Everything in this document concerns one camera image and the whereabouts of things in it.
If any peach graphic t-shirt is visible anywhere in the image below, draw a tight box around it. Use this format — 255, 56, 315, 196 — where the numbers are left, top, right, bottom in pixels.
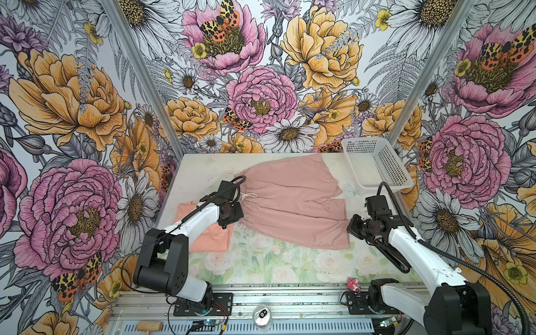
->
176, 202, 233, 253

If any dusty pink garment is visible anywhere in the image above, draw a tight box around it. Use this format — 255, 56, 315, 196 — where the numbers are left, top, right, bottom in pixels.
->
240, 154, 350, 250

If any white plastic laundry basket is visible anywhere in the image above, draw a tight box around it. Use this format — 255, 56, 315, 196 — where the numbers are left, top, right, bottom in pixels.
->
341, 137, 415, 192

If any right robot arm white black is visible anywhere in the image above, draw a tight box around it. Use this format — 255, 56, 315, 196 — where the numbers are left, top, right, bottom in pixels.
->
348, 195, 492, 334

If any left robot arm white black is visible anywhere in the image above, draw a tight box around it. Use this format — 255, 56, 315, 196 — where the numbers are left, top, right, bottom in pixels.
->
133, 175, 247, 312

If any small red white card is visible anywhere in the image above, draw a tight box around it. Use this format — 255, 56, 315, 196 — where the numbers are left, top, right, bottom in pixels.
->
347, 278, 362, 293

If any right green circuit board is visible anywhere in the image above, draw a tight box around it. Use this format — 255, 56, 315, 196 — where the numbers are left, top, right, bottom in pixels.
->
378, 317, 399, 327

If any green circuit board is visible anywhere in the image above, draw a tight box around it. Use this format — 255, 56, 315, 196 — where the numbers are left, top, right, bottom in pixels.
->
378, 317, 399, 327
192, 319, 225, 328

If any silver drink can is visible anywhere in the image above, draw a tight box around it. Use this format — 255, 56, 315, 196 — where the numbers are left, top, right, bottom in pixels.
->
253, 305, 272, 331

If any left green circuit board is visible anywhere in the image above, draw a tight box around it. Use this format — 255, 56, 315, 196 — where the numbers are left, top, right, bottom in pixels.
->
192, 319, 225, 328

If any wooden block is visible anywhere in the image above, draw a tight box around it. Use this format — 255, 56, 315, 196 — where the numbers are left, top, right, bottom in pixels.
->
135, 321, 163, 334

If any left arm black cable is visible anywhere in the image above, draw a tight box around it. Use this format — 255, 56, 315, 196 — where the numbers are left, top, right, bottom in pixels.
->
120, 174, 247, 294

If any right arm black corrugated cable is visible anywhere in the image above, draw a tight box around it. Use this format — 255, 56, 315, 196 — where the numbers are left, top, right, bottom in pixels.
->
375, 181, 531, 335

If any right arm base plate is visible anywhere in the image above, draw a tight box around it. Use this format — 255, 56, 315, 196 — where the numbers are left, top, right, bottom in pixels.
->
339, 290, 400, 315

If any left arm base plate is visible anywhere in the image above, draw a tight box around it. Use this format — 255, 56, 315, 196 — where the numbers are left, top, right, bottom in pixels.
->
173, 293, 234, 317

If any aluminium frame rail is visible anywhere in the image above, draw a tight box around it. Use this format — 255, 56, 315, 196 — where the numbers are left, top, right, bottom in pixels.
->
106, 285, 436, 321

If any white slotted cable duct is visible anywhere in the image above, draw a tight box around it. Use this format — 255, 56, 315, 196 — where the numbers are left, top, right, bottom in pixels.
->
112, 318, 374, 334

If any right aluminium corner post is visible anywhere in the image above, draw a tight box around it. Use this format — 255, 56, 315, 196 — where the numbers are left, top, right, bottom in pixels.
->
387, 0, 476, 145

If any aluminium corner post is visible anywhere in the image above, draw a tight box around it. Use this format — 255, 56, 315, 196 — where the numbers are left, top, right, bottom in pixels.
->
387, 0, 476, 145
103, 1, 184, 163

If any left aluminium corner post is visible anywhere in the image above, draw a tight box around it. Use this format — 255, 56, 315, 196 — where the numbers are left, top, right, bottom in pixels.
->
103, 1, 184, 163

